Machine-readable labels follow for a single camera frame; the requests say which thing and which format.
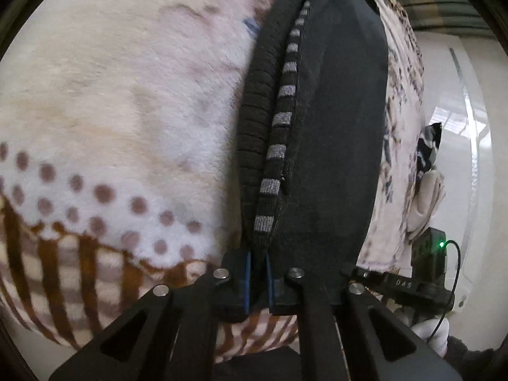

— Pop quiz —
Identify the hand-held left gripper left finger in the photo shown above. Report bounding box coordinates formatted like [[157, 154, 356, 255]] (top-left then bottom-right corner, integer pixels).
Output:
[[48, 248, 255, 381]]

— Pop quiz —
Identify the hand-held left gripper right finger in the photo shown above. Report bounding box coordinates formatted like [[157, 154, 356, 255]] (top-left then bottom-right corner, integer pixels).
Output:
[[264, 254, 463, 381]]

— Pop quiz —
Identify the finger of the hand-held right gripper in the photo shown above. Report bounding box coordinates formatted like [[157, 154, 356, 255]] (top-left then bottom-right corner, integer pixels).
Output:
[[340, 266, 391, 287]]

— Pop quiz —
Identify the dark grey striped sweater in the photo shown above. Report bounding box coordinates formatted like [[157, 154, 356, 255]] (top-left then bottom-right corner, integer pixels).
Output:
[[236, 0, 390, 323]]

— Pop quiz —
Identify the person's right forearm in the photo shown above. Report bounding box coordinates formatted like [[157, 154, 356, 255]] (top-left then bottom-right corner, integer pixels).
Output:
[[444, 335, 508, 381]]

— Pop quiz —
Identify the person's right hand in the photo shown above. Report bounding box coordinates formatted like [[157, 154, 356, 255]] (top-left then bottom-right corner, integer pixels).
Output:
[[411, 317, 452, 360]]

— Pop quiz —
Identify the cream white garment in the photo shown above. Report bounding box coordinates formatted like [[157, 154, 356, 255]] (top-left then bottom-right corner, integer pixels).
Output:
[[405, 170, 448, 244]]

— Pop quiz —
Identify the navy striped garment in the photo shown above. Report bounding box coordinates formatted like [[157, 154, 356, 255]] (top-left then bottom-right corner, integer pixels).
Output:
[[416, 122, 444, 176]]

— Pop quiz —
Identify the white headboard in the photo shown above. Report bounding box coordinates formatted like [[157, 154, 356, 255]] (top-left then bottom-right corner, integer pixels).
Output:
[[413, 32, 508, 320]]

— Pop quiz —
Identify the floral blanket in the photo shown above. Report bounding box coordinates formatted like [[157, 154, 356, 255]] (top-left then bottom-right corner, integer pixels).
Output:
[[0, 0, 427, 366]]

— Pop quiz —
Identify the grey-green curtain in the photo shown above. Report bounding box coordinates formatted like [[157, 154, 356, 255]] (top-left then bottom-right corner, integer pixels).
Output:
[[381, 0, 495, 37]]

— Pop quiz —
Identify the black cable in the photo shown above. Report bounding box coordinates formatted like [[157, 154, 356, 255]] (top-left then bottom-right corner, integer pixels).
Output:
[[428, 240, 462, 343]]

